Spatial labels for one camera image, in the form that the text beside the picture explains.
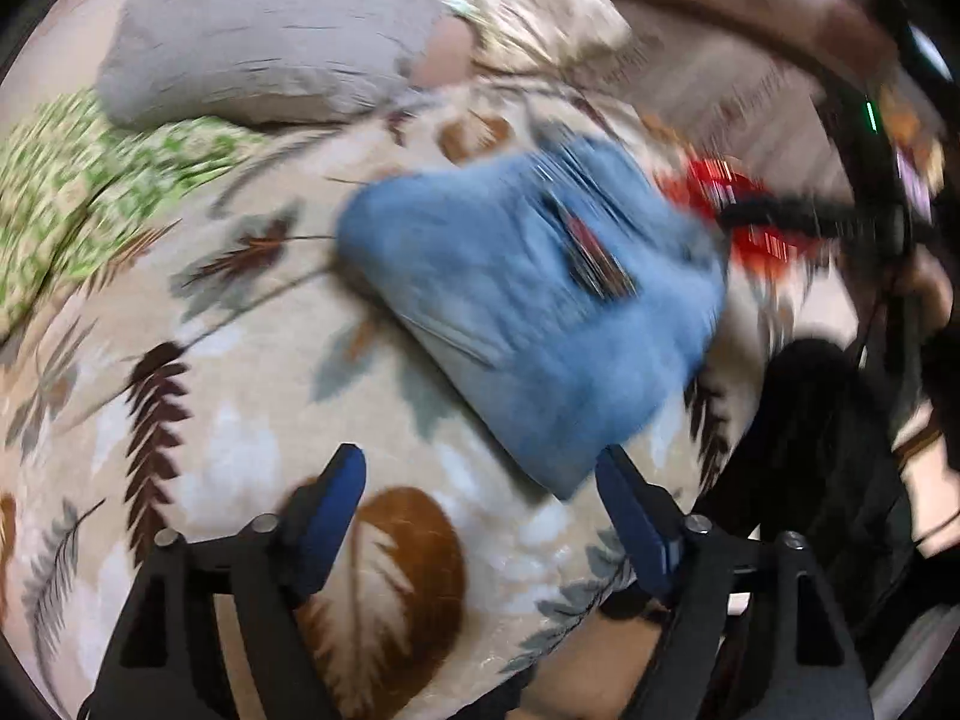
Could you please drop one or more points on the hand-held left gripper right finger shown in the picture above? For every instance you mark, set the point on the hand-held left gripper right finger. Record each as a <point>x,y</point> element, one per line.
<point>637,532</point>

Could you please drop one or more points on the beige crumpled cloth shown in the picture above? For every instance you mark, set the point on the beige crumpled cloth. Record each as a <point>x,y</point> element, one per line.
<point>540,22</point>

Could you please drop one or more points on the grey pillow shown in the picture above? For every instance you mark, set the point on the grey pillow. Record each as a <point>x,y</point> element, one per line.
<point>262,37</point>

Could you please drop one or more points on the pink bed sheet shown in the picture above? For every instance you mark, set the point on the pink bed sheet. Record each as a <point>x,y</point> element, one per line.
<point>442,52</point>

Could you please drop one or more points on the person's right hand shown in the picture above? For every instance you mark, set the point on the person's right hand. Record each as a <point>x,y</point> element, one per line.
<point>930,292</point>

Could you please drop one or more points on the green patterned cloth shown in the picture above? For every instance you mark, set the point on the green patterned cloth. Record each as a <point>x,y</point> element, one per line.
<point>67,187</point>

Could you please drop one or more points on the brown striped bedspread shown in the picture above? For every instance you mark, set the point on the brown striped bedspread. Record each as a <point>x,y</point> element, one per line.
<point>720,90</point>

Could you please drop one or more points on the blue denim pants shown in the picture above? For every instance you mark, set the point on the blue denim pants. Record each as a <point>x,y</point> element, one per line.
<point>525,330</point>

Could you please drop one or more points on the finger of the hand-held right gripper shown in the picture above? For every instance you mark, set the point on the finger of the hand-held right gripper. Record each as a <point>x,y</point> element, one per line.
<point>780,211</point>

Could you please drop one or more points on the feather print blanket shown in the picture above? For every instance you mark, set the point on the feather print blanket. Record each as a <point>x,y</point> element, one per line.
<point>247,390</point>

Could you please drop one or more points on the red patterned cloth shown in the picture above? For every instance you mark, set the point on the red patterned cloth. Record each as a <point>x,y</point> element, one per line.
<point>705,180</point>

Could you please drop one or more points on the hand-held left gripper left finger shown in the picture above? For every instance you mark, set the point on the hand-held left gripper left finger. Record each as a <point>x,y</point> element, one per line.
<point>337,510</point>

